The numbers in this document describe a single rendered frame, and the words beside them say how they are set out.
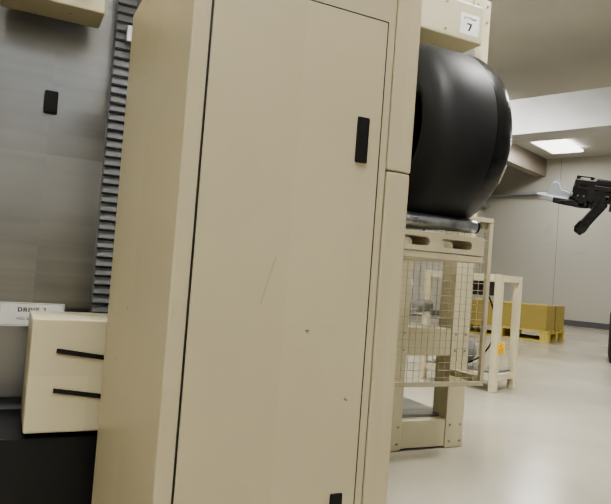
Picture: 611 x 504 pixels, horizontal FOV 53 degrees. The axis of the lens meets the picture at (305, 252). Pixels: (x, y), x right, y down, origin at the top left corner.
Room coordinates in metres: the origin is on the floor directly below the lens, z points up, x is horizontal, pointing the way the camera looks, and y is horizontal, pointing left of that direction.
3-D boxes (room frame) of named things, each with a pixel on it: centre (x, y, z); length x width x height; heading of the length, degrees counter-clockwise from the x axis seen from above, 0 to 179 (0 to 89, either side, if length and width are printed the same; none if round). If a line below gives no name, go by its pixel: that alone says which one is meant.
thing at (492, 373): (4.47, -1.24, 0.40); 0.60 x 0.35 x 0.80; 47
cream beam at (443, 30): (2.30, -0.29, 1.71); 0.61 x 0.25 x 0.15; 116
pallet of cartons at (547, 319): (9.14, -3.11, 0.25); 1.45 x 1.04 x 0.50; 47
